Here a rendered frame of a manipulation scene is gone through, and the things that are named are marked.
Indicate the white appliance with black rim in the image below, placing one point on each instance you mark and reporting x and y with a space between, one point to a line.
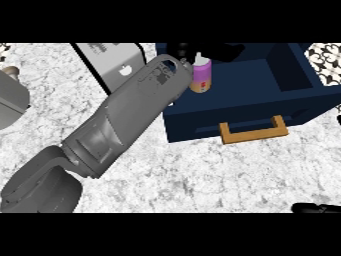
115 65

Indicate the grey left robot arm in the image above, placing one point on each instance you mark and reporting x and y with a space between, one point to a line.
122 110

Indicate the navy blue drawer front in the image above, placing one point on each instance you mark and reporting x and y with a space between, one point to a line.
196 121

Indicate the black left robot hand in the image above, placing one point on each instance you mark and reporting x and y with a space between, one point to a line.
224 50

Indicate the pink and orange can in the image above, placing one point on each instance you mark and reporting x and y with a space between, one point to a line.
201 75

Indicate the navy blue drawer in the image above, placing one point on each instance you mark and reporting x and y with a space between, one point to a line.
246 83
196 121

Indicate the beige appliance knob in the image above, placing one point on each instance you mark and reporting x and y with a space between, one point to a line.
10 71

